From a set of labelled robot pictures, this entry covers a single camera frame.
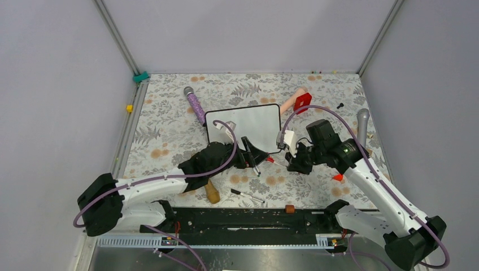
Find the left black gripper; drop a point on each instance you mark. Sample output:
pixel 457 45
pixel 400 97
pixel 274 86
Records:
pixel 246 158

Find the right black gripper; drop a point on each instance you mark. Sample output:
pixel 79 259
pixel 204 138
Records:
pixel 295 164

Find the red capped whiteboard marker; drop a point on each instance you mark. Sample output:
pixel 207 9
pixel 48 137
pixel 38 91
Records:
pixel 273 161

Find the white whiteboard black frame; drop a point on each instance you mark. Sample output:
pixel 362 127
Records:
pixel 261 124

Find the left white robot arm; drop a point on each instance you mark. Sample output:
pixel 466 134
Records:
pixel 109 203

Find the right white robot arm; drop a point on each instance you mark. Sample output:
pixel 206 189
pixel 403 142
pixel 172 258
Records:
pixel 407 234

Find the green capped marker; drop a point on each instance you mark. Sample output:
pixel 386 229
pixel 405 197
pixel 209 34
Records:
pixel 256 171

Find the black capped marker front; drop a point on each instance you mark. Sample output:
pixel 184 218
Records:
pixel 236 192

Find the small brown wooden cube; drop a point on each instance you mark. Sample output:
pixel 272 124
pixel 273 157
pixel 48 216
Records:
pixel 289 209

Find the red triangular block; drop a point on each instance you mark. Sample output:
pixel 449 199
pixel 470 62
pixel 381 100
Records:
pixel 338 177

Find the pink toy microphone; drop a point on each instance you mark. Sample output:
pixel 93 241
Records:
pixel 291 101

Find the red square block with hole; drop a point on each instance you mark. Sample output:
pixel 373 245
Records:
pixel 302 100

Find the purple glitter microphone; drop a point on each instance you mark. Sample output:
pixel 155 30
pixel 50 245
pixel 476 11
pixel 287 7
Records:
pixel 195 105

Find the silver grey microphone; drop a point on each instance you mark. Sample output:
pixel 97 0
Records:
pixel 362 116

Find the teal corner clip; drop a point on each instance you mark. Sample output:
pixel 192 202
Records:
pixel 141 77

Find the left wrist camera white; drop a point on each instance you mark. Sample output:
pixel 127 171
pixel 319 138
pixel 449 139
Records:
pixel 225 134

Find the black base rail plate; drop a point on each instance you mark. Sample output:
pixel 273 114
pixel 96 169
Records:
pixel 248 227

